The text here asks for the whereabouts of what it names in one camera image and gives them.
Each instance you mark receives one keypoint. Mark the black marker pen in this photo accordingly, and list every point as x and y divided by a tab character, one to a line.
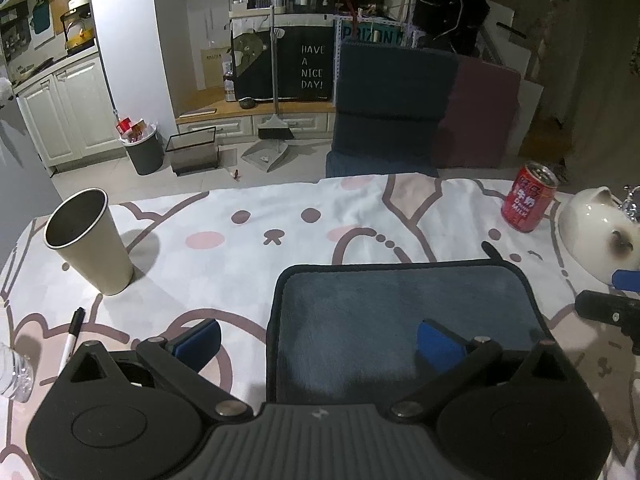
75	325

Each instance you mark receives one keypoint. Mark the grey dustpan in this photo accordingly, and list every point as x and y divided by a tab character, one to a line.
262	155

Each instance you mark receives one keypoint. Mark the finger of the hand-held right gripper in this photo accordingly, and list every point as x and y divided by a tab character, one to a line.
627	280
605	306

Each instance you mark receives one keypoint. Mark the maroon cushion panel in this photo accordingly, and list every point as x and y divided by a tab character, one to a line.
480	115

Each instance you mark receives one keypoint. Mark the clear plastic bottle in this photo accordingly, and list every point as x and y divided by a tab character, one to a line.
12	372

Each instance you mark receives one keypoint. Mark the shiny metal fitting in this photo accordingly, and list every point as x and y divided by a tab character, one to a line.
631	205

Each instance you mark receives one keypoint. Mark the cardboard box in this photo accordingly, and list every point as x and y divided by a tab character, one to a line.
547	140

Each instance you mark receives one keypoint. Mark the grey-blue towel with black edge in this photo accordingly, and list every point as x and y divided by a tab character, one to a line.
360	310

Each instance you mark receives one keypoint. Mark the dark blue chair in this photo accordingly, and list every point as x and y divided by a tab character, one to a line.
390	95

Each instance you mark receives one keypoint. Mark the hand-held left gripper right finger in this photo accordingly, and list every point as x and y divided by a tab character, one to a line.
440	347

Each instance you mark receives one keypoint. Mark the black hanging jacket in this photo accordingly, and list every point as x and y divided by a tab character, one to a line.
452	5

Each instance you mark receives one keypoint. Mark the black printed cloth banner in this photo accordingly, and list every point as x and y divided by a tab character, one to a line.
295	67

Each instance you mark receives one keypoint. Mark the red drink can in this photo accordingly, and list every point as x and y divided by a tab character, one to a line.
527	202

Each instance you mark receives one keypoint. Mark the grey trash bin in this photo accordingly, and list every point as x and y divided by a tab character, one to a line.
146	155

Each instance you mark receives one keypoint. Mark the white cat-shaped ceramic pot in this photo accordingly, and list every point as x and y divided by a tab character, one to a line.
590	230

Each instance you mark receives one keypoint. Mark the beige cup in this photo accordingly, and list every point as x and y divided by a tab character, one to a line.
100	260

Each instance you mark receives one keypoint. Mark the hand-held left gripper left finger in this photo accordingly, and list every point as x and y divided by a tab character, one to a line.
197	344

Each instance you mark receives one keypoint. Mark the glass kettle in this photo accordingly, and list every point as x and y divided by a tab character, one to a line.
77	30

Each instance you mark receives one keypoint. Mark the grey broom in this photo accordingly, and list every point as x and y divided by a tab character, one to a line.
274	127

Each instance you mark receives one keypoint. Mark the red packets in bin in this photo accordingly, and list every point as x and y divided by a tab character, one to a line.
131	130

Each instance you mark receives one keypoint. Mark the white kitchen cabinet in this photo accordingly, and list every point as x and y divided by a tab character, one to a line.
65	110

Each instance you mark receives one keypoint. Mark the brown paper bag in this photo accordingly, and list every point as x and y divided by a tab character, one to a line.
214	70

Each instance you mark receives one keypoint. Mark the small drink bottle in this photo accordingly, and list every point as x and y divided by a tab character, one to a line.
229	85

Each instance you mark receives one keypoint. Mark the low wooden-top cabinet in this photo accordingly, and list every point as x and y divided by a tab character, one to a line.
240	120

